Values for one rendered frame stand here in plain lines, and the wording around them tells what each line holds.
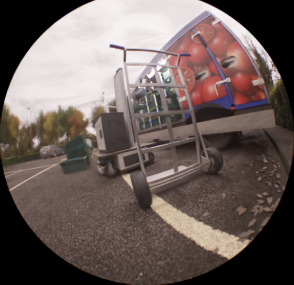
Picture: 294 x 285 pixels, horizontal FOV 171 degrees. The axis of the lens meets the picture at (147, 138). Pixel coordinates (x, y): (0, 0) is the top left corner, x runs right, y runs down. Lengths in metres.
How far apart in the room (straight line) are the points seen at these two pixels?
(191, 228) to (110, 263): 0.39
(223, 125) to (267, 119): 0.67
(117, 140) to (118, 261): 1.21
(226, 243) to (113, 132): 1.40
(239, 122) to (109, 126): 1.70
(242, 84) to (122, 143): 1.79
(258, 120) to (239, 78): 0.56
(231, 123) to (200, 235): 1.31
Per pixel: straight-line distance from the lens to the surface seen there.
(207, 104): 1.61
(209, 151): 0.90
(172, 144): 0.77
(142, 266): 0.48
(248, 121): 1.47
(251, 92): 1.49
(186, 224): 0.56
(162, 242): 0.52
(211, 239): 0.52
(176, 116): 1.88
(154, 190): 0.80
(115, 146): 1.29
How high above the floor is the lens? 0.46
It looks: 2 degrees down
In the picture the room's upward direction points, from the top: 11 degrees counter-clockwise
